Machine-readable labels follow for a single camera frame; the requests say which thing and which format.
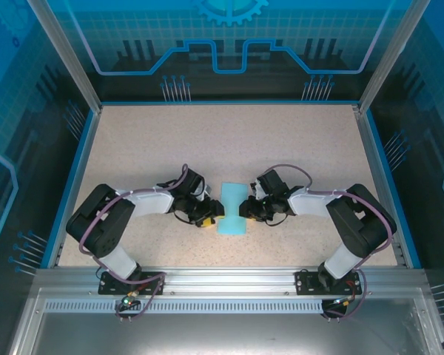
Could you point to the steel sheet tray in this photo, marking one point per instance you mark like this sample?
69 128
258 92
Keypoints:
222 333

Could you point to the aluminium frame post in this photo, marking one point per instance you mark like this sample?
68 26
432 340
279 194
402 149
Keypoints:
388 55
69 55

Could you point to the aluminium mounting rail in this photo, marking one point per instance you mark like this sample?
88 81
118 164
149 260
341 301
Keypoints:
225 281

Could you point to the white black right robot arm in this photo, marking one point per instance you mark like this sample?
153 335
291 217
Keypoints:
311 205

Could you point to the connector board with green light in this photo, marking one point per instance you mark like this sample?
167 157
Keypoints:
127 302
340 302

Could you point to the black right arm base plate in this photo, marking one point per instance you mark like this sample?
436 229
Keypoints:
305 283

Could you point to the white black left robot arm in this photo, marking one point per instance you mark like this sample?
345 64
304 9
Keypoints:
148 201

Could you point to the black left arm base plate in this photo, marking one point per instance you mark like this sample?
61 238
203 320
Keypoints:
109 286

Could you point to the aluminium side rail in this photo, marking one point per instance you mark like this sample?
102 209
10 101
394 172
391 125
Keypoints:
373 155
85 155

